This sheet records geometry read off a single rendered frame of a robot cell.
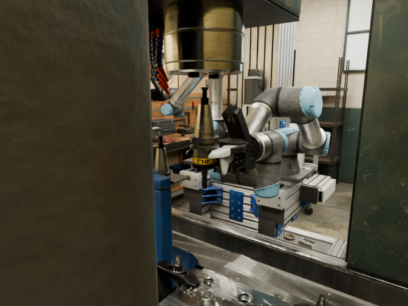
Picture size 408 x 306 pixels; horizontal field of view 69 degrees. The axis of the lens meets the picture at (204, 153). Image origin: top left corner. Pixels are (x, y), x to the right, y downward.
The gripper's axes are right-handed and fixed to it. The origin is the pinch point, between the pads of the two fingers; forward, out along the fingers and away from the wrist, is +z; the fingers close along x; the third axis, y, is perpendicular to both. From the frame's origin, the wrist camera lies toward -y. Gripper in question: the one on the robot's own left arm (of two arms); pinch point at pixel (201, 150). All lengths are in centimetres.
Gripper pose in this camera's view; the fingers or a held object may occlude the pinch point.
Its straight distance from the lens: 63.7
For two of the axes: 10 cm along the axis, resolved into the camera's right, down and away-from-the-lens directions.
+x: -7.6, -1.4, 6.4
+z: -6.5, 1.4, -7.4
